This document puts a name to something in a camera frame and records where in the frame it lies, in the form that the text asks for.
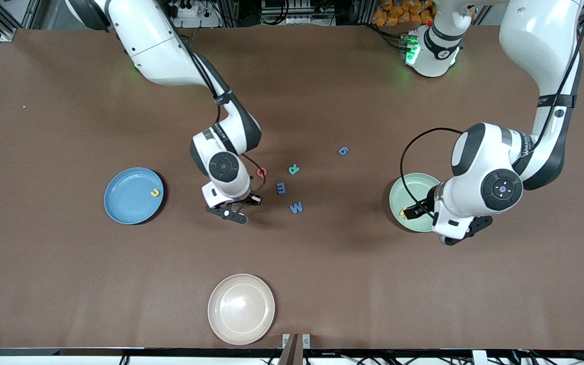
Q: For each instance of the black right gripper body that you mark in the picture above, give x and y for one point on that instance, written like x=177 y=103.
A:
x=248 y=199

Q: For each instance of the pink foam letter Q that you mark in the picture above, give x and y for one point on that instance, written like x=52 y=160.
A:
x=263 y=176

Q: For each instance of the blue foam lowercase m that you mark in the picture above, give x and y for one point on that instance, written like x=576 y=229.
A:
x=281 y=188

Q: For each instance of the teal foam letter R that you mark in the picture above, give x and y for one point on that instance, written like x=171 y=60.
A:
x=294 y=171

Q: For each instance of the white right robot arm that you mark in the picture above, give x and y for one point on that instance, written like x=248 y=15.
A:
x=155 y=45

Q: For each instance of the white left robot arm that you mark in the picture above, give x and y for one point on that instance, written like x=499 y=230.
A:
x=484 y=157

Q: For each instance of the pale green plate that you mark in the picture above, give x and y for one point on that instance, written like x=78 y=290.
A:
x=413 y=185

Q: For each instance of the blue foam uppercase W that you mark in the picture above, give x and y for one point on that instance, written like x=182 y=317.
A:
x=296 y=207

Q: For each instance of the brown table cover sheet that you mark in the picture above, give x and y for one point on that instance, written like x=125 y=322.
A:
x=322 y=263

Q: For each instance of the blue foam digit 6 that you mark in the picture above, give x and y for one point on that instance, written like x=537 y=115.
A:
x=339 y=150

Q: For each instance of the beige plate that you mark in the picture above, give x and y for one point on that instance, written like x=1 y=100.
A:
x=241 y=309

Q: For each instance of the blue plate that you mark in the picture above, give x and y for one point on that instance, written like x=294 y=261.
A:
x=134 y=195

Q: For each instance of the white power strip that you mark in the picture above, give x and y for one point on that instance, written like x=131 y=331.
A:
x=195 y=21

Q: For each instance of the grey equipment rack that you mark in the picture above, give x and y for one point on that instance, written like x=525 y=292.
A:
x=297 y=15

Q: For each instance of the pile of orange objects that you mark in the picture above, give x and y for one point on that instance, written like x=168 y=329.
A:
x=396 y=12

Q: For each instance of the grey metal camera bracket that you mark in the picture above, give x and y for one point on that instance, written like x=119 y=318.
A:
x=294 y=355

